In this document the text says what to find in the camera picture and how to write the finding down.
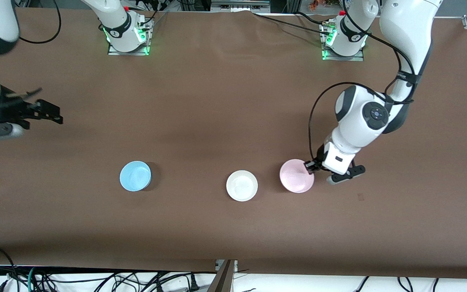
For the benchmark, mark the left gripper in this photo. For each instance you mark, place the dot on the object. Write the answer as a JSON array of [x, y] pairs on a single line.
[[320, 159]]

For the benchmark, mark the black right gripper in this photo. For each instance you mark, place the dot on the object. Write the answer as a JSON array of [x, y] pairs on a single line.
[[14, 111]]

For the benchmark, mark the pink bowl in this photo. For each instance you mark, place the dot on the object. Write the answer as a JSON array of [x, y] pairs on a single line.
[[296, 176]]

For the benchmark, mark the light blue bowl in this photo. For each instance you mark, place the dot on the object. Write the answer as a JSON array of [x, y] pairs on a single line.
[[135, 176]]

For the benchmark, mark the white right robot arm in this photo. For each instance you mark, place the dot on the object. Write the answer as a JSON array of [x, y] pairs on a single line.
[[116, 24]]

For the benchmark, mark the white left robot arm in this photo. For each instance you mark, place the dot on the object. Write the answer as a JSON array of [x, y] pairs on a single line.
[[403, 24]]

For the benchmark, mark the white bowl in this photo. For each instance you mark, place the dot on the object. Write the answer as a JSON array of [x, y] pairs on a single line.
[[241, 185]]

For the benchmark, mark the brown table cover sheet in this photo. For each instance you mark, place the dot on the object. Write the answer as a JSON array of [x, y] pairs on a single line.
[[217, 101]]

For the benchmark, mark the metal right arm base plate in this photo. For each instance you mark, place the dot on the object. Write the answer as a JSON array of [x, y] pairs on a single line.
[[130, 52]]

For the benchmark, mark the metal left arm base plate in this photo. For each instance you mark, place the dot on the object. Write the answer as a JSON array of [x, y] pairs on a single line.
[[343, 58]]

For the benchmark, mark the dark table frame post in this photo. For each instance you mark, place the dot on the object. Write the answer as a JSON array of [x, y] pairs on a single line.
[[223, 280]]

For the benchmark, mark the metal rail with sockets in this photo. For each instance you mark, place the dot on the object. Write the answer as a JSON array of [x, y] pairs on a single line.
[[239, 4]]

